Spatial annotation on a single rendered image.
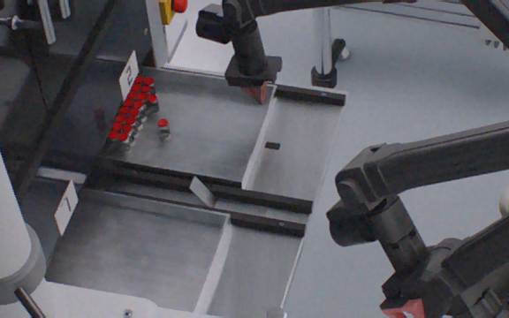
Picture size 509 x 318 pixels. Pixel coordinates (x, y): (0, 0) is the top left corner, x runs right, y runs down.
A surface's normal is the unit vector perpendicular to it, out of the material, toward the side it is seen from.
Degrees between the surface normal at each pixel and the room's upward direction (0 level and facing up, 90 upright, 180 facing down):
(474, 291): 38
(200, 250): 0
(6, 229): 90
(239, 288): 0
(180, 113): 0
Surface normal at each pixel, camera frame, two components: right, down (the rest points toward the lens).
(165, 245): -0.07, -0.66
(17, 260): 0.72, 0.49
